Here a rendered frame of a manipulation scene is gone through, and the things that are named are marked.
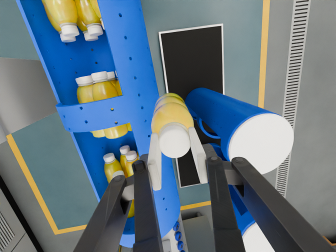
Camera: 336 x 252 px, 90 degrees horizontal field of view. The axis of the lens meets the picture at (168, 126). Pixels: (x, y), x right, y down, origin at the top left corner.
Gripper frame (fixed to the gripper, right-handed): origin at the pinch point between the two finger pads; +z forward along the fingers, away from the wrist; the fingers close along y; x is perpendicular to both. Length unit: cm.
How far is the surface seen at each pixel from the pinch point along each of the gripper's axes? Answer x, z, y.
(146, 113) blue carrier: -1.7, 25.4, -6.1
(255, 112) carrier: -14, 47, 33
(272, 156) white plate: -34, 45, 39
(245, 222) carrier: -73, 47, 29
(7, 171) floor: -66, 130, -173
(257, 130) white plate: -21, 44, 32
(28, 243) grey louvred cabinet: -149, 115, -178
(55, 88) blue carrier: 7.8, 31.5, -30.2
